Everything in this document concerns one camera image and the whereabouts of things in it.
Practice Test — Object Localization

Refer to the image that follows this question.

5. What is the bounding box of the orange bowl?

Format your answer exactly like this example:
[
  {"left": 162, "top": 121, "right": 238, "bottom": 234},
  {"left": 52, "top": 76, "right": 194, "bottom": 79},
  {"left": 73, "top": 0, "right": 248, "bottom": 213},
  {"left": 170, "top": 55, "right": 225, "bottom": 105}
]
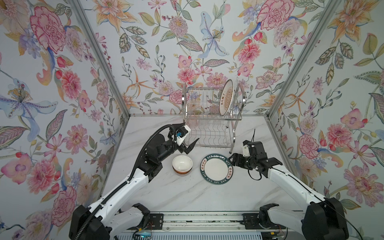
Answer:
[{"left": 172, "top": 155, "right": 193, "bottom": 171}]

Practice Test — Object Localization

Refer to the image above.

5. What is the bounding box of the steel two-tier dish rack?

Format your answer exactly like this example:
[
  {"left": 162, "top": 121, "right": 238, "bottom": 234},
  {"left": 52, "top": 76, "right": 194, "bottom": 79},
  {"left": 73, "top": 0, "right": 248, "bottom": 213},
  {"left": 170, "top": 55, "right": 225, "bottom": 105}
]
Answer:
[{"left": 182, "top": 84, "right": 246, "bottom": 153}]

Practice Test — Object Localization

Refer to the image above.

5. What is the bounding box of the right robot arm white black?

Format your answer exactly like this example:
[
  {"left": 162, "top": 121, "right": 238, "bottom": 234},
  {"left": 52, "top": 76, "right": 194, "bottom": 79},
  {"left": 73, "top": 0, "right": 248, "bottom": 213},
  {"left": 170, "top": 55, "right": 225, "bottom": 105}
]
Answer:
[{"left": 229, "top": 141, "right": 350, "bottom": 240}]

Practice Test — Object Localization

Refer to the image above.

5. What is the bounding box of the aluminium left corner frame post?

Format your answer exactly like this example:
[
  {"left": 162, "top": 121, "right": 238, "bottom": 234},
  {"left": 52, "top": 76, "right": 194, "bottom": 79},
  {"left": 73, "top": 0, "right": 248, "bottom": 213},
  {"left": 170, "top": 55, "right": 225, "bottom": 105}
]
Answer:
[{"left": 69, "top": 0, "right": 131, "bottom": 119}]

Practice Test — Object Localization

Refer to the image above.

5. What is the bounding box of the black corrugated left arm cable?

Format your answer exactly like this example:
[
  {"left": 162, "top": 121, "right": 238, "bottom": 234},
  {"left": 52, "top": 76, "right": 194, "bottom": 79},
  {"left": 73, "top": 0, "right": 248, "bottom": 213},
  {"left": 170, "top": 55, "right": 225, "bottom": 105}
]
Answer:
[{"left": 74, "top": 123, "right": 181, "bottom": 240}]

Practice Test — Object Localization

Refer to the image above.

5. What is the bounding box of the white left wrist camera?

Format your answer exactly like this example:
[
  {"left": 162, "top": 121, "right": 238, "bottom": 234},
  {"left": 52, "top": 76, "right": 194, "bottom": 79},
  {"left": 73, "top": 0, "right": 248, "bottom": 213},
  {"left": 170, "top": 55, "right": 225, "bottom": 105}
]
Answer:
[{"left": 176, "top": 125, "right": 191, "bottom": 146}]

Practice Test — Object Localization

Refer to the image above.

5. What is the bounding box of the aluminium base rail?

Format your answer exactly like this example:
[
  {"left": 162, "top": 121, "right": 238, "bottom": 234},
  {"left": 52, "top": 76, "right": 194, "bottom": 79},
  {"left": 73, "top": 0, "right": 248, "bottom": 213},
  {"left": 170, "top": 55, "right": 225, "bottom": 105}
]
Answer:
[{"left": 143, "top": 211, "right": 295, "bottom": 232}]

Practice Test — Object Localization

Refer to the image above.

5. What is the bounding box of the orange patterned plate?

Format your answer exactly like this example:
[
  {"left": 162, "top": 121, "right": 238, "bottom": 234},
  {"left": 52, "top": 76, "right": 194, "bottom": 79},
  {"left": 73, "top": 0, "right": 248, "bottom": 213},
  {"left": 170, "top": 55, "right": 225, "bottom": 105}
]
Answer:
[{"left": 219, "top": 80, "right": 234, "bottom": 116}]

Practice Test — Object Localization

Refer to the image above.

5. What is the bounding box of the dark rimmed white plate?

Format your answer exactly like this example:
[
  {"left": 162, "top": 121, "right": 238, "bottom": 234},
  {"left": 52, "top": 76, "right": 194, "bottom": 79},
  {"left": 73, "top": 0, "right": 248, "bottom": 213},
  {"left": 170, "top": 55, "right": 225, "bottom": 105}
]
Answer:
[{"left": 200, "top": 154, "right": 234, "bottom": 185}]

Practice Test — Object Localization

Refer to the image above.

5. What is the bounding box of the pink floral patterned bowl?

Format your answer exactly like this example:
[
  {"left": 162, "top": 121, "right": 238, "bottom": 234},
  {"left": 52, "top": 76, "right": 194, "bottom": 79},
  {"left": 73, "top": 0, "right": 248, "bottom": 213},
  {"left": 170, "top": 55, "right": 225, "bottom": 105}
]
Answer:
[{"left": 174, "top": 169, "right": 191, "bottom": 176}]

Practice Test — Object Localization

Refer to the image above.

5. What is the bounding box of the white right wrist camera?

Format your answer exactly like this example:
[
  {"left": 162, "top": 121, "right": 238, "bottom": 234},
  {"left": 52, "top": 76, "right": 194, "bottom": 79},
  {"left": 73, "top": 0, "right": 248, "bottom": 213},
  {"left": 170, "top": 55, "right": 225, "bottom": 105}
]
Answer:
[{"left": 242, "top": 142, "right": 252, "bottom": 157}]

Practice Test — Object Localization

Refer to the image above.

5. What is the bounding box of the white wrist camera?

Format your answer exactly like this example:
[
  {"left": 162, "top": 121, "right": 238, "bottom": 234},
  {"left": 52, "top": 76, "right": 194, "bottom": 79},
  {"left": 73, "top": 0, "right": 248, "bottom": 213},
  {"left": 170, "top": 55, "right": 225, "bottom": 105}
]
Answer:
[
  {"left": 242, "top": 142, "right": 252, "bottom": 157},
  {"left": 176, "top": 125, "right": 191, "bottom": 146}
]

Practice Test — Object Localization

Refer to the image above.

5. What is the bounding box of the aluminium corner frame post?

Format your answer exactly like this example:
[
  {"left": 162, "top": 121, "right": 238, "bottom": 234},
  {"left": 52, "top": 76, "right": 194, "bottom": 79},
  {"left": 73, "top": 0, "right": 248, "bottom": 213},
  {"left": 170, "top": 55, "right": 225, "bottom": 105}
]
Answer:
[
  {"left": 69, "top": 0, "right": 131, "bottom": 119},
  {"left": 265, "top": 0, "right": 343, "bottom": 119}
]

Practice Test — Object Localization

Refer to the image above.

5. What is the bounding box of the aluminium right corner frame post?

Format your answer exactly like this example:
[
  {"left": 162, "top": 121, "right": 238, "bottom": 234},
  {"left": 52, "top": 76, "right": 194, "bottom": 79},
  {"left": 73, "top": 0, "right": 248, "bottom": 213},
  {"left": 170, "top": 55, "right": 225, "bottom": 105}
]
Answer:
[{"left": 265, "top": 0, "right": 343, "bottom": 119}]

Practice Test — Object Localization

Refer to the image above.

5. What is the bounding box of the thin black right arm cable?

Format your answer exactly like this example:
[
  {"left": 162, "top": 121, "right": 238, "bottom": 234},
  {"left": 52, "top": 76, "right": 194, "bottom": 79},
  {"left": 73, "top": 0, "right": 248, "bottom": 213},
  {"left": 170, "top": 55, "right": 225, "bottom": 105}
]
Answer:
[{"left": 247, "top": 128, "right": 364, "bottom": 240}]

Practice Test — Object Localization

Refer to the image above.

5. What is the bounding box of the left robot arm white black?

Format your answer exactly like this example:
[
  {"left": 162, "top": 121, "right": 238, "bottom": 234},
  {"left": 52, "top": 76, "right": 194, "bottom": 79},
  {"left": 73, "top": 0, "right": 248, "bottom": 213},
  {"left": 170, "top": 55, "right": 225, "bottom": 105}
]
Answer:
[{"left": 69, "top": 127, "right": 196, "bottom": 240}]

